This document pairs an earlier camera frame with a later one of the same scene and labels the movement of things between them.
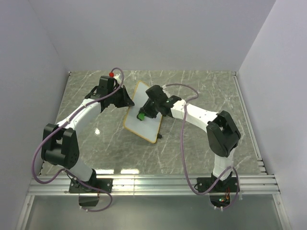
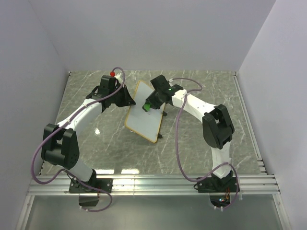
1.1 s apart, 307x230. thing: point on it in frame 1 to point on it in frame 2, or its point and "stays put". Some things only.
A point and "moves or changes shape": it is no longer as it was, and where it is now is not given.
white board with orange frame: [148, 128] stays put
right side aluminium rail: [257, 152] stays put
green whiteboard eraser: [141, 116] moves or changes shape
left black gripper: [126, 100] stays put
